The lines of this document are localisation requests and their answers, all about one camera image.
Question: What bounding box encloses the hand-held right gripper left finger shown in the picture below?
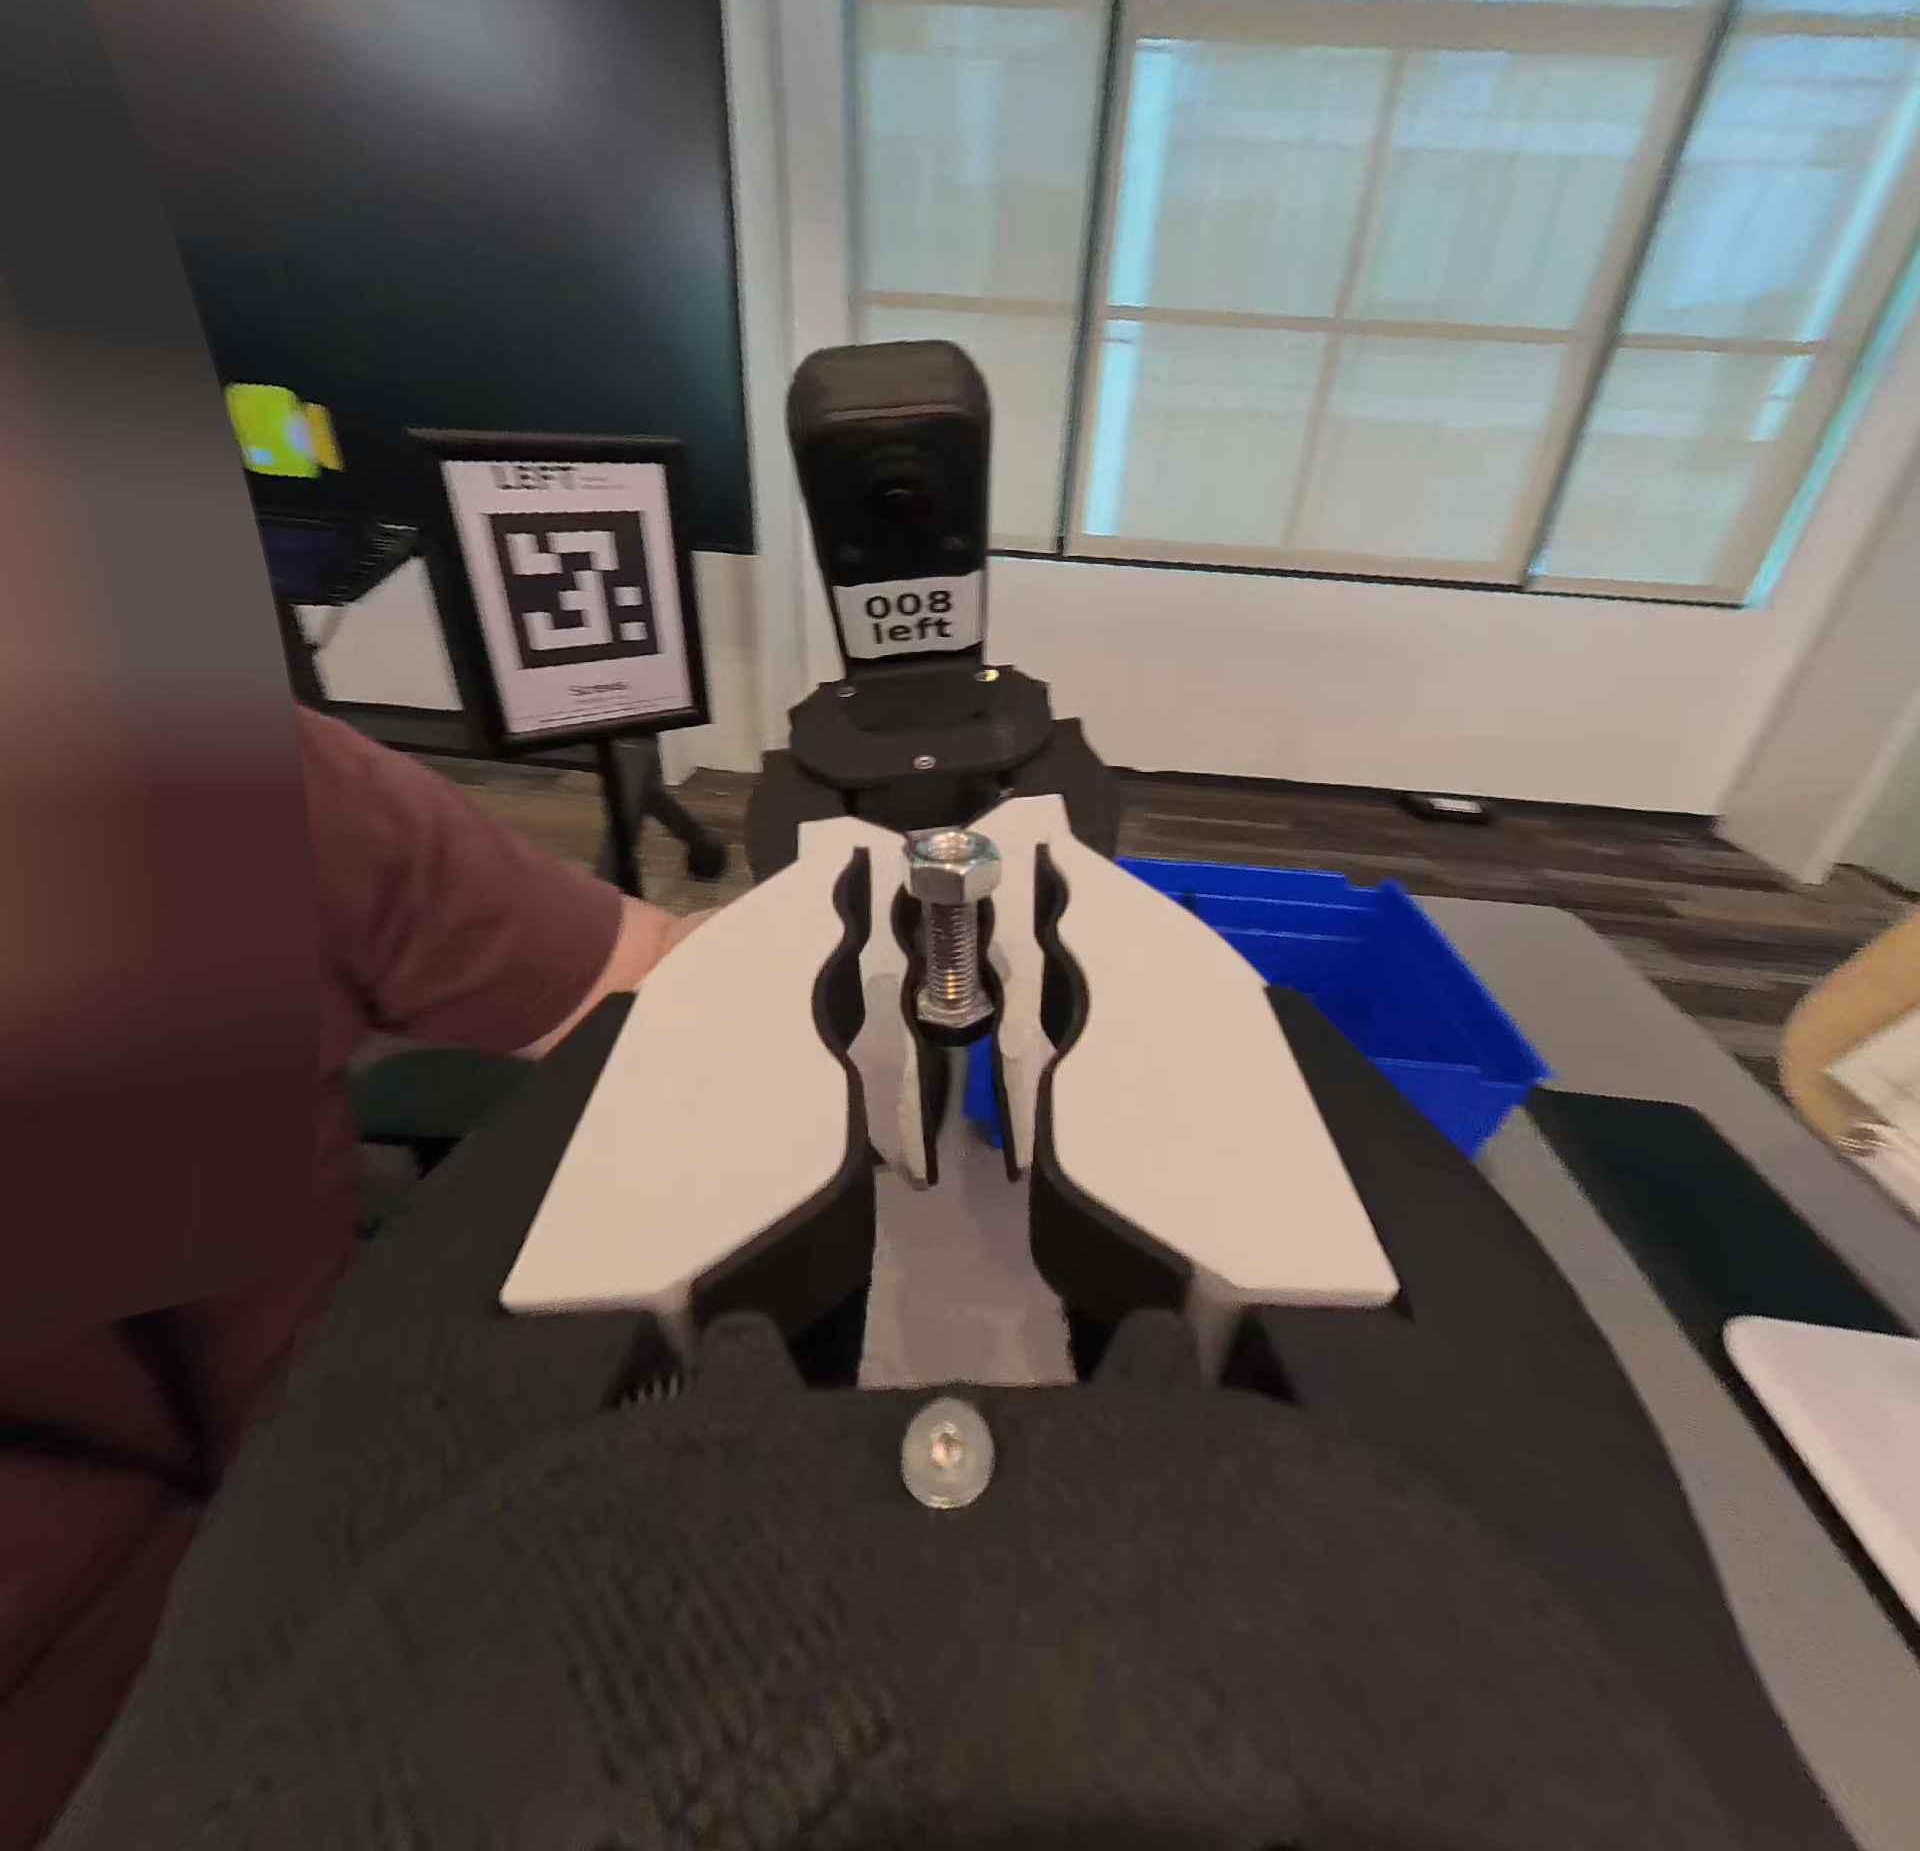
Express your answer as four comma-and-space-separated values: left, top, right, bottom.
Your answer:
498, 845, 874, 1385

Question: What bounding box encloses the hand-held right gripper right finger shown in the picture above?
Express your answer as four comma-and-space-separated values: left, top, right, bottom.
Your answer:
1034, 844, 1406, 1385

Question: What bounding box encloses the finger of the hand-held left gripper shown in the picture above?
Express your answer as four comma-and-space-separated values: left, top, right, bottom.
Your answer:
990, 793, 1119, 1179
793, 813, 939, 1187

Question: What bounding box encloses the silver hex nut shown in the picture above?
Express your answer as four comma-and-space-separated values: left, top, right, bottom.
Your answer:
902, 824, 1003, 901

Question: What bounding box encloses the silver hex bolt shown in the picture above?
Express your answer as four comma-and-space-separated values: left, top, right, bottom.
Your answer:
902, 824, 1003, 1025

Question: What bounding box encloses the blue plastic parts bin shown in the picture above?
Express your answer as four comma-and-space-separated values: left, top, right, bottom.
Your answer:
959, 856, 1553, 1160

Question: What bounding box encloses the person's left forearm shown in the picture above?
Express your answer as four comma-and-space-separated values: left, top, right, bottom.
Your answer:
531, 897, 713, 1062

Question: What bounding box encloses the black sign stand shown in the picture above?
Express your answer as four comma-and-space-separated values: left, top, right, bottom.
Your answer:
271, 523, 728, 901

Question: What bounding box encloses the black framed marker sign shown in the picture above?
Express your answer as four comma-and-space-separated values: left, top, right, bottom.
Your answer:
408, 430, 713, 752

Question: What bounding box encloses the large black screen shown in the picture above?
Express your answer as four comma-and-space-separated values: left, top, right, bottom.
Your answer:
62, 0, 753, 553

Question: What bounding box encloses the large grid window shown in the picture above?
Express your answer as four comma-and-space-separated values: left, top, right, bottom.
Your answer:
847, 0, 1920, 602

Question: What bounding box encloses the small dark tablet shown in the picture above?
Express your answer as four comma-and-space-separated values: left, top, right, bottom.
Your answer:
262, 518, 421, 600

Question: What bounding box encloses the instruction sheet on stand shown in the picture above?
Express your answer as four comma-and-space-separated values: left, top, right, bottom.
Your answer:
1722, 916, 1920, 1635

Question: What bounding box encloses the black lanyard strap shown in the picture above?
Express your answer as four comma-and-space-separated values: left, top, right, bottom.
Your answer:
0, 1408, 209, 1502

